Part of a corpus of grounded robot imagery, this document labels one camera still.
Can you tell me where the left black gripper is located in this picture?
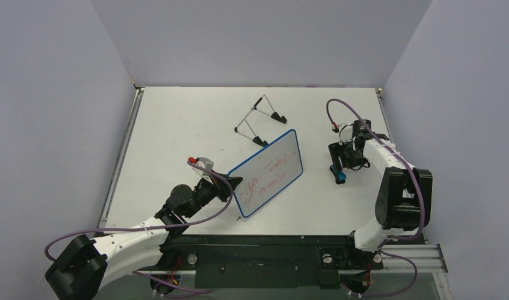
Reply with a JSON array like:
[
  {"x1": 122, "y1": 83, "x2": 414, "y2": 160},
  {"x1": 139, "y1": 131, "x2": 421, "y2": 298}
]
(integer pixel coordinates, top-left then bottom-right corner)
[{"x1": 184, "y1": 170, "x2": 242, "y2": 219}]

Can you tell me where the blue whiteboard eraser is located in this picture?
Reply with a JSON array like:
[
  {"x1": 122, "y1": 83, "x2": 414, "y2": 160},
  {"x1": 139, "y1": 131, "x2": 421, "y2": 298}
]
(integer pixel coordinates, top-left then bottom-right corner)
[{"x1": 329, "y1": 165, "x2": 346, "y2": 184}]

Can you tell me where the blue framed whiteboard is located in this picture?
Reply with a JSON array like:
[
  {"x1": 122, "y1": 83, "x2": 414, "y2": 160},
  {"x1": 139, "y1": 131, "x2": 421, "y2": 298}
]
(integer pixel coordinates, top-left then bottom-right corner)
[{"x1": 227, "y1": 129, "x2": 304, "y2": 218}]

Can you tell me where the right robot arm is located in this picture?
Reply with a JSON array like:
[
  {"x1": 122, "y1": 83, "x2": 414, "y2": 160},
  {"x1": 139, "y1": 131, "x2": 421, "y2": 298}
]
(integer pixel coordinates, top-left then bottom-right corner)
[{"x1": 328, "y1": 119, "x2": 433, "y2": 267}]

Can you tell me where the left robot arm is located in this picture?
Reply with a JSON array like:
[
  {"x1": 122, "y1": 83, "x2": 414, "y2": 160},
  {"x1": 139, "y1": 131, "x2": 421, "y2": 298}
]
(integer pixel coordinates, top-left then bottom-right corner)
[{"x1": 44, "y1": 174, "x2": 243, "y2": 299}]

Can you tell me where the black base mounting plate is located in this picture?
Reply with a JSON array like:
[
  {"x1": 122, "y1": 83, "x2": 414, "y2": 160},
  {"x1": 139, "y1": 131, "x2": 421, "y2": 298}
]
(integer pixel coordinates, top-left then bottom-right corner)
[{"x1": 143, "y1": 234, "x2": 383, "y2": 289}]

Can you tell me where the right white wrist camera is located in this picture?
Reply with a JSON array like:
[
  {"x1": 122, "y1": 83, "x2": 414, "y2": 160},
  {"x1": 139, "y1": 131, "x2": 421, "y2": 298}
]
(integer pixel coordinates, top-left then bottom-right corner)
[{"x1": 332, "y1": 123, "x2": 353, "y2": 145}]

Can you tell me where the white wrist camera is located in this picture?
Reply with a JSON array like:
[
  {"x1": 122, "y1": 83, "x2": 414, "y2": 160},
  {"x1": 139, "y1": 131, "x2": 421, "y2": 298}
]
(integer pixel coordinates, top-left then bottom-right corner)
[
  {"x1": 188, "y1": 157, "x2": 214, "y2": 182},
  {"x1": 332, "y1": 123, "x2": 353, "y2": 145}
]

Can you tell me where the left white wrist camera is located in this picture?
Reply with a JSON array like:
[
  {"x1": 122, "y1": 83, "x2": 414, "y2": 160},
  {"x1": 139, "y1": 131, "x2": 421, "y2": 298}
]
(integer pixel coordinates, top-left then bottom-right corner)
[{"x1": 188, "y1": 157, "x2": 214, "y2": 182}]

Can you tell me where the wire easel stand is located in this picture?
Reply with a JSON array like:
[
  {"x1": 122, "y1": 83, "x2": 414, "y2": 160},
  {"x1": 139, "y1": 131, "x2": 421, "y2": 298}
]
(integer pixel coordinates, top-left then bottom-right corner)
[{"x1": 233, "y1": 94, "x2": 288, "y2": 148}]

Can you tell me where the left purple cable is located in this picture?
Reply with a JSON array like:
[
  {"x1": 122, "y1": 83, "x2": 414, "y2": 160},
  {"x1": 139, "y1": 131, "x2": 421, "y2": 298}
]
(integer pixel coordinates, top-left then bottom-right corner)
[{"x1": 44, "y1": 159, "x2": 235, "y2": 299}]

